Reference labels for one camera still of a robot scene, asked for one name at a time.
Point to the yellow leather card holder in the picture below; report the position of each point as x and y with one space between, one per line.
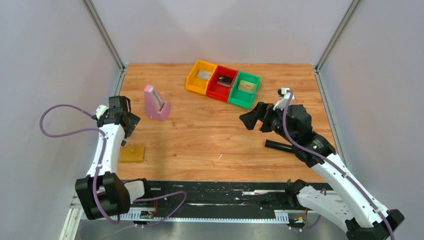
132 154

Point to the yellow plastic bin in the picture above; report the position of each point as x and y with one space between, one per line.
195 84

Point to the red plastic bin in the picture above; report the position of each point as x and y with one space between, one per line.
217 91

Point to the green plastic bin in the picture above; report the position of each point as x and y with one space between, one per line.
240 98

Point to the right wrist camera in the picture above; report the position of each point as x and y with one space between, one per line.
286 97

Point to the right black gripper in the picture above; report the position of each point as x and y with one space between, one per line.
263 117

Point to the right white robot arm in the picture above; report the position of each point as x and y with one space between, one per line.
360 215

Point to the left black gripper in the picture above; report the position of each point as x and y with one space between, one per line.
131 122

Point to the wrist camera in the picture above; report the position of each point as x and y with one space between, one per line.
101 109
286 97

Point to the silver card in yellow bin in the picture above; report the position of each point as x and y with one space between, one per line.
203 74

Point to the gold card in green bin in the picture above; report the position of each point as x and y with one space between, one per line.
246 86

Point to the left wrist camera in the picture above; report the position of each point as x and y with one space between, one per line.
101 109

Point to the pink wedge stand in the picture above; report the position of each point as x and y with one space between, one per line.
155 106

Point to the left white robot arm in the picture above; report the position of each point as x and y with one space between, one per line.
101 193

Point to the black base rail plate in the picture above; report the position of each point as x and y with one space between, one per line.
221 200

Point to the dark card in red bin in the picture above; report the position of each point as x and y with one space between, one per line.
224 80

